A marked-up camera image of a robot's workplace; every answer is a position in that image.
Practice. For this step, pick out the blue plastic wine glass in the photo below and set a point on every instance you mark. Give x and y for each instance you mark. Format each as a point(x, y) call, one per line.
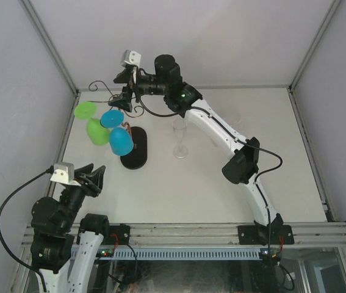
point(120, 140)

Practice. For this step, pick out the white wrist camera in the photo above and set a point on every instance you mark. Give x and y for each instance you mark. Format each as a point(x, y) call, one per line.
point(63, 173)
point(130, 61)

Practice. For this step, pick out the lying clear flute right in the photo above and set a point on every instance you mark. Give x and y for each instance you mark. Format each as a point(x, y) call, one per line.
point(233, 119)

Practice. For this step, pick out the grey slotted cable duct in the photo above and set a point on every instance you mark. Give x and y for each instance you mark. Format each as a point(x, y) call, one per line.
point(181, 254)

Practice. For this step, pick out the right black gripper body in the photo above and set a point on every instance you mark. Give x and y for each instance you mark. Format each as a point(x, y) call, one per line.
point(149, 85)

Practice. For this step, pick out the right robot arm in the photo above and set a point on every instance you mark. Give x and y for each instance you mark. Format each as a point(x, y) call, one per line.
point(185, 100)

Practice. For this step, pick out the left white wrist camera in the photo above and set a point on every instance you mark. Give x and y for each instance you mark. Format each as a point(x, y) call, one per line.
point(63, 173)

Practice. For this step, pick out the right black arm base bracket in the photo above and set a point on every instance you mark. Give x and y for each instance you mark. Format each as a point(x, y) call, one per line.
point(253, 235)

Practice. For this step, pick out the aluminium front rail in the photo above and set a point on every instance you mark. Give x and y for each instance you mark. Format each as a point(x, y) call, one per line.
point(306, 235)

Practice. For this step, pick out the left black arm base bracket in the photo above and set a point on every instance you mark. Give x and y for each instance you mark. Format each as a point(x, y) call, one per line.
point(119, 234)

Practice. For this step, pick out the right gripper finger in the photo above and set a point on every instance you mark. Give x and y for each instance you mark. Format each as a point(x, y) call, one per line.
point(124, 77)
point(122, 101)

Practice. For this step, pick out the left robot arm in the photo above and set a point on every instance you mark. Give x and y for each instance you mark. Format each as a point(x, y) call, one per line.
point(63, 261)

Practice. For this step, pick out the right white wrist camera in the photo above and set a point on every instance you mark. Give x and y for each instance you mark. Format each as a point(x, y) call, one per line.
point(130, 61)

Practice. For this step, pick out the clear champagne flute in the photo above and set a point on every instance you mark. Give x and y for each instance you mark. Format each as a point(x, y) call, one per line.
point(180, 129)

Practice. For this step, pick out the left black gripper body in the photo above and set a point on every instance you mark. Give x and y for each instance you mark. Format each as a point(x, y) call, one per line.
point(73, 196)

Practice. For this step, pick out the green plastic wine glass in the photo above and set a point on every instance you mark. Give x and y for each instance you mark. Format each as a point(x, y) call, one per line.
point(98, 134)

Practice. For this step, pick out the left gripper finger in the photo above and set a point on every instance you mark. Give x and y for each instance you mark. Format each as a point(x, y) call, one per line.
point(83, 171)
point(96, 180)

